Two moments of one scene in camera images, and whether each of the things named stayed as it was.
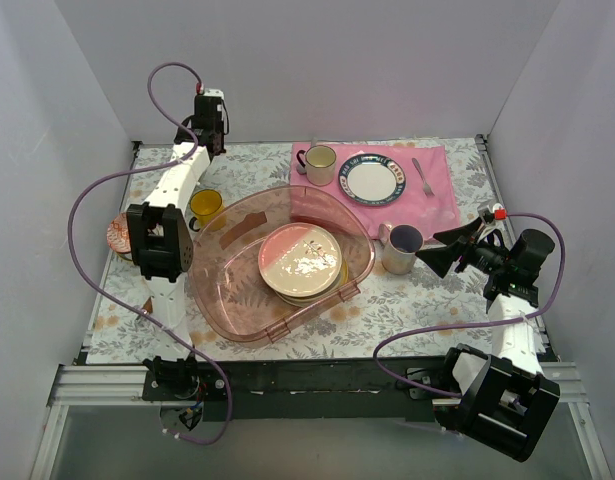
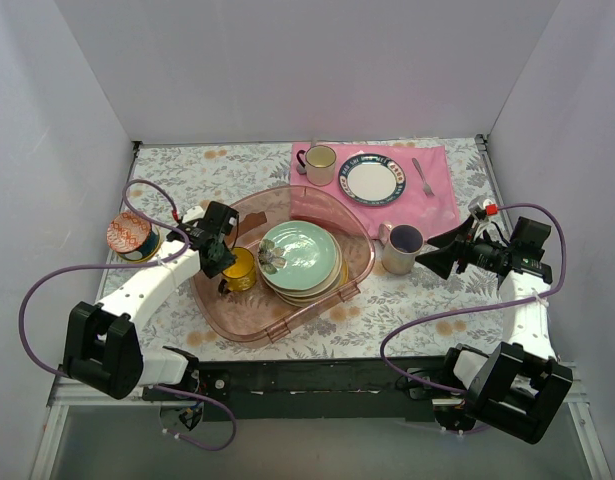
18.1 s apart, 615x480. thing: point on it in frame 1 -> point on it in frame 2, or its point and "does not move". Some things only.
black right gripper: (467, 249) does not move
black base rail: (296, 389) does not move
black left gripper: (210, 140) -> (215, 253)
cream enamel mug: (319, 166) does not move
